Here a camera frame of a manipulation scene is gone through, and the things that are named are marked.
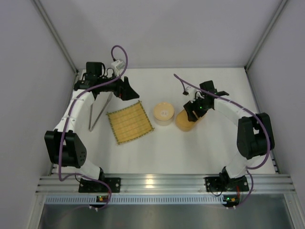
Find bamboo mat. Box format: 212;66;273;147
107;101;154;145

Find round beige lid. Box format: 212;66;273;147
153;102;174;116

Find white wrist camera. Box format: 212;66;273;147
183;86;196;97
111;59;125;76

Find beige oval lunch box lid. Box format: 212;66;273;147
175;110;205;132

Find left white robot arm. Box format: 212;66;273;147
44;59;140;182

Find metal tongs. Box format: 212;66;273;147
89;92;113;132

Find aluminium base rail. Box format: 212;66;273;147
34;174;295;195

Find slotted grey cable duct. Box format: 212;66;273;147
45;195;226;205

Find round metal-lined container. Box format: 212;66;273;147
154;115;174;126

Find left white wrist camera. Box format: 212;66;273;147
111;59;125;76

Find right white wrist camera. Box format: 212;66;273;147
183;86;196;97

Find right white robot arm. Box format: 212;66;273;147
179;81;275;187

